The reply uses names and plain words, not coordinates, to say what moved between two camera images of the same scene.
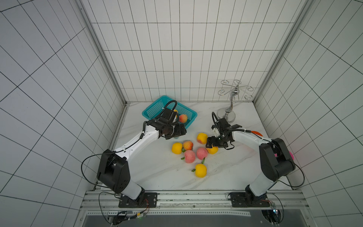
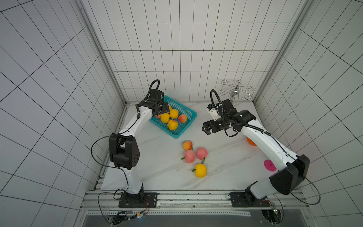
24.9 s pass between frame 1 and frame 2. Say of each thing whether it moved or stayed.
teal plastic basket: stayed
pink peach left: stayed
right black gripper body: moved
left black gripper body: moved
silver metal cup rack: stayed
